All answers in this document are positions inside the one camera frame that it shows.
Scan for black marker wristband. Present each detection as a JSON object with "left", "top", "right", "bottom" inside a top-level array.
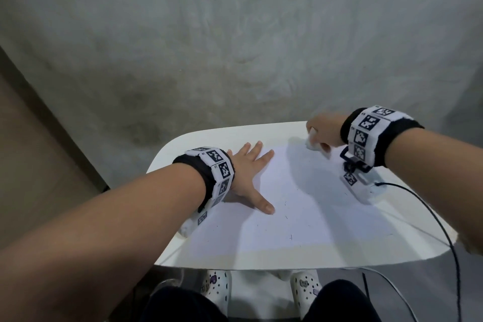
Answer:
[
  {"left": 172, "top": 146, "right": 236, "bottom": 225},
  {"left": 340, "top": 105, "right": 425, "bottom": 168}
]

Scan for black trousers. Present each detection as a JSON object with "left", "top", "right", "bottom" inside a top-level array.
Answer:
[{"left": 144, "top": 279, "right": 382, "bottom": 322}]

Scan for person's right forearm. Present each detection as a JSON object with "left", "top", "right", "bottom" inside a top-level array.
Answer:
[{"left": 384, "top": 127, "right": 483, "bottom": 255}]

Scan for white clog shoe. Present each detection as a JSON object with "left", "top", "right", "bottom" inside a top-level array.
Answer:
[
  {"left": 289, "top": 270, "right": 322, "bottom": 315},
  {"left": 199, "top": 270, "right": 232, "bottom": 315}
]

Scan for white paper sheet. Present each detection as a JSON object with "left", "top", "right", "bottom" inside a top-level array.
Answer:
[{"left": 172, "top": 138, "right": 452, "bottom": 260}]

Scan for person's right hand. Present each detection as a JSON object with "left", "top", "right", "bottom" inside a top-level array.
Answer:
[{"left": 306, "top": 112, "right": 348, "bottom": 161}]

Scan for person's left forearm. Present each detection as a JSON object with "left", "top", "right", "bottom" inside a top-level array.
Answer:
[{"left": 0, "top": 160, "right": 207, "bottom": 322}]

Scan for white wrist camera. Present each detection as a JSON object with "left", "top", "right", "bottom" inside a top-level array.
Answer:
[
  {"left": 177, "top": 211, "right": 209, "bottom": 238},
  {"left": 341, "top": 145, "right": 386, "bottom": 204}
]

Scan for white cable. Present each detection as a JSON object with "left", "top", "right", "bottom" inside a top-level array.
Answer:
[{"left": 340, "top": 267, "right": 417, "bottom": 322}]

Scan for black cable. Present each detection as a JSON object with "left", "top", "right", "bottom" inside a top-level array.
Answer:
[{"left": 375, "top": 181, "right": 463, "bottom": 322}]

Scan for person's left hand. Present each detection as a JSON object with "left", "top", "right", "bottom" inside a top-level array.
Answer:
[{"left": 226, "top": 141, "right": 275, "bottom": 215}]

